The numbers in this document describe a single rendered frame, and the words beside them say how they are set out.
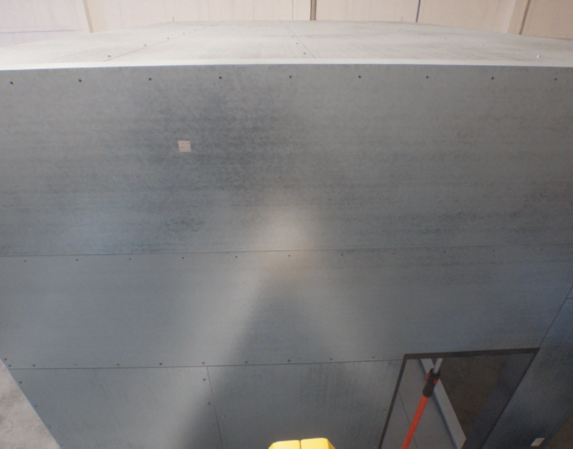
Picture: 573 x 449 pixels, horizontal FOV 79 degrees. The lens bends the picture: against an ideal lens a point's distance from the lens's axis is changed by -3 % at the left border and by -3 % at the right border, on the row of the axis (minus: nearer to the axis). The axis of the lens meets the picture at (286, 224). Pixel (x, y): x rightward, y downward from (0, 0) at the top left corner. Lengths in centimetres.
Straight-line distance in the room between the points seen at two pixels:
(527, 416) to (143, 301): 191
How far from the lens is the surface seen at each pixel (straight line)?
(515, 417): 229
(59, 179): 117
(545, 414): 237
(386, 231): 115
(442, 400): 367
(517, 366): 199
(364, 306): 134
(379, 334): 147
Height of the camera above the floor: 332
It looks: 32 degrees down
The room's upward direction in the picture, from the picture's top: straight up
